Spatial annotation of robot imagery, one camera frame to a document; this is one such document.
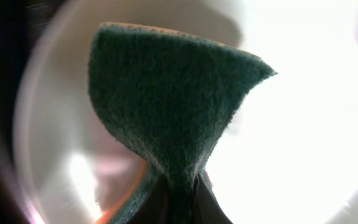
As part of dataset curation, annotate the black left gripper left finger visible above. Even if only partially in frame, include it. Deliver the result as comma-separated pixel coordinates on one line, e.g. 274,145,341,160
127,176,169,224

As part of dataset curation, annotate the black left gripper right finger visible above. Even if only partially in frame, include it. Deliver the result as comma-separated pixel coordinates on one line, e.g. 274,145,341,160
193,174,232,224

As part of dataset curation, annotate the mint green plate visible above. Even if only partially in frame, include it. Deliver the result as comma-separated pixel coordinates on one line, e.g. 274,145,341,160
13,1,358,223

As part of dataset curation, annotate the green scouring sponge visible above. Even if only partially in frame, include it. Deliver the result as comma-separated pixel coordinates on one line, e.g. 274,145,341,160
88,22,275,223

